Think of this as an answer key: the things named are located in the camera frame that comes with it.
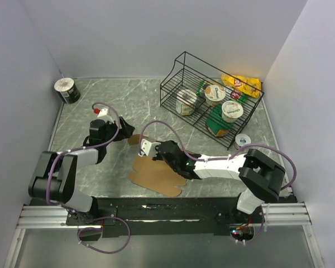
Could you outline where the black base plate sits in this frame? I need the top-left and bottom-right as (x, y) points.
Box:
(30, 196), (298, 241)

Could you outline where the yellow chips bag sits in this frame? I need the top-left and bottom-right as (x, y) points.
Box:
(221, 74), (262, 98)

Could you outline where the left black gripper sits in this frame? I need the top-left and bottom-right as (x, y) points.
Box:
(102, 116), (135, 146)

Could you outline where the black wire basket rack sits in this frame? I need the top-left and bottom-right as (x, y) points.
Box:
(160, 51), (264, 149)

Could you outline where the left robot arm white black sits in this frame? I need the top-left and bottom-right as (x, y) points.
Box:
(28, 116), (135, 224)

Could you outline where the yogurt cup upper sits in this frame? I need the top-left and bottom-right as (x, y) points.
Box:
(204, 85), (226, 107)

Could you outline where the yogurt cup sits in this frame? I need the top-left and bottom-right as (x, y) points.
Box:
(222, 100), (244, 123)
(204, 85), (226, 107)

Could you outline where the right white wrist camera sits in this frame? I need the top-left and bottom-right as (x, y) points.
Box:
(138, 139), (160, 158)

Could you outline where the black chip can white lid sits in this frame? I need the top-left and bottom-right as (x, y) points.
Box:
(54, 78), (80, 104)

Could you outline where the red green snack packet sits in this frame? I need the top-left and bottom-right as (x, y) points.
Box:
(196, 80), (245, 103)

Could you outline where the small blue white cup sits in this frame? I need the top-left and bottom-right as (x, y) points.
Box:
(234, 133), (251, 150)

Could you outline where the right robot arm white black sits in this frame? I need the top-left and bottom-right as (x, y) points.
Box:
(141, 141), (285, 223)

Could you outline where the aluminium rail frame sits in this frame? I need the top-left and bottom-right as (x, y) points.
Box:
(4, 203), (325, 267)

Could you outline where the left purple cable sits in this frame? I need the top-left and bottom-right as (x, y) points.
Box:
(45, 102), (131, 254)

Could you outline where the wrapped toilet paper roll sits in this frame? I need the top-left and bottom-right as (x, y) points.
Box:
(175, 89), (197, 116)

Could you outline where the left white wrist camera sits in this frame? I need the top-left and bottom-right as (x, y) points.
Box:
(93, 108), (112, 121)

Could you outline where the green snack package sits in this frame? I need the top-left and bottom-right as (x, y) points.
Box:
(205, 104), (233, 138)

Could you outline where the yogurt cup lower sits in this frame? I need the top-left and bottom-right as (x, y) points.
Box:
(222, 100), (244, 123)

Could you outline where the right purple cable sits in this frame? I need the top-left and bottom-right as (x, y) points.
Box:
(139, 119), (297, 245)

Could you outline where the purple cable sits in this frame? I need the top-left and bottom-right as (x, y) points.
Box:
(139, 119), (297, 245)
(45, 102), (131, 254)

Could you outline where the brown cardboard box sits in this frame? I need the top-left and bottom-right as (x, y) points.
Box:
(127, 133), (202, 198)

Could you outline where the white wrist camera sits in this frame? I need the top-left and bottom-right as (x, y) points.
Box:
(93, 108), (112, 121)
(138, 139), (160, 158)

